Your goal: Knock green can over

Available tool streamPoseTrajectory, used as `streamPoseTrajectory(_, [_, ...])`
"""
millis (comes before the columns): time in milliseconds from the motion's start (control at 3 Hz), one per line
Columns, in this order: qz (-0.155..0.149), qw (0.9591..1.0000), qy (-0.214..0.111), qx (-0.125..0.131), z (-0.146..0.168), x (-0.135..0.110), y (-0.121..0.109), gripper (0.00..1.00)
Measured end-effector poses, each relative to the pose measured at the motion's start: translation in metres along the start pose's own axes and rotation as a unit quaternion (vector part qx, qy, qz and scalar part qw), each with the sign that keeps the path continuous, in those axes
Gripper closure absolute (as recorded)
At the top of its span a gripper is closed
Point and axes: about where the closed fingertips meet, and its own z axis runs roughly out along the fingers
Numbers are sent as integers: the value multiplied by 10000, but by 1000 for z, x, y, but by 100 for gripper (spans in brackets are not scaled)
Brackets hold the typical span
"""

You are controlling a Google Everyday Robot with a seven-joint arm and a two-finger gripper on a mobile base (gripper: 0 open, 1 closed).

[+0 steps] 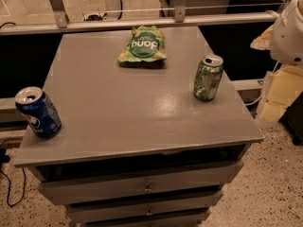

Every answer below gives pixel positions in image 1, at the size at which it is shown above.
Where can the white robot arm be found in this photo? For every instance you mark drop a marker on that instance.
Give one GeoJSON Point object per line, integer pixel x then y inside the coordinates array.
{"type": "Point", "coordinates": [287, 35]}

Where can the green soda can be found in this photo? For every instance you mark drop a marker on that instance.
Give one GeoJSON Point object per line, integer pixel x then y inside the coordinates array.
{"type": "Point", "coordinates": [208, 77]}

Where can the blue Pepsi can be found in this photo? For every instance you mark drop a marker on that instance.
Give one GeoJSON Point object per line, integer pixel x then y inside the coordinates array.
{"type": "Point", "coordinates": [38, 110]}

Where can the green chip bag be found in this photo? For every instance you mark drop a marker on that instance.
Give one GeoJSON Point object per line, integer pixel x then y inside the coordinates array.
{"type": "Point", "coordinates": [147, 44]}

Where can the middle grey drawer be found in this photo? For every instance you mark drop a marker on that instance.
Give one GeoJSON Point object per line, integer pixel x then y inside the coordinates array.
{"type": "Point", "coordinates": [143, 207]}

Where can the grey drawer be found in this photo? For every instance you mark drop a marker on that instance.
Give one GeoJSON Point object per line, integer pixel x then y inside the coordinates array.
{"type": "Point", "coordinates": [143, 207]}
{"type": "Point", "coordinates": [145, 182]}
{"type": "Point", "coordinates": [156, 220]}

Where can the upper grey drawer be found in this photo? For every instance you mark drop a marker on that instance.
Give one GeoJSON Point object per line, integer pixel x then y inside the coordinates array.
{"type": "Point", "coordinates": [145, 182]}

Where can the lower grey drawer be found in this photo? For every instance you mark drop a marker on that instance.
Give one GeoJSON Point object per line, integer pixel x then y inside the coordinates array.
{"type": "Point", "coordinates": [156, 220]}

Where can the metal frame rail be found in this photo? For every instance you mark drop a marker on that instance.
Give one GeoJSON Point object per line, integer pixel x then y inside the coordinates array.
{"type": "Point", "coordinates": [199, 20]}

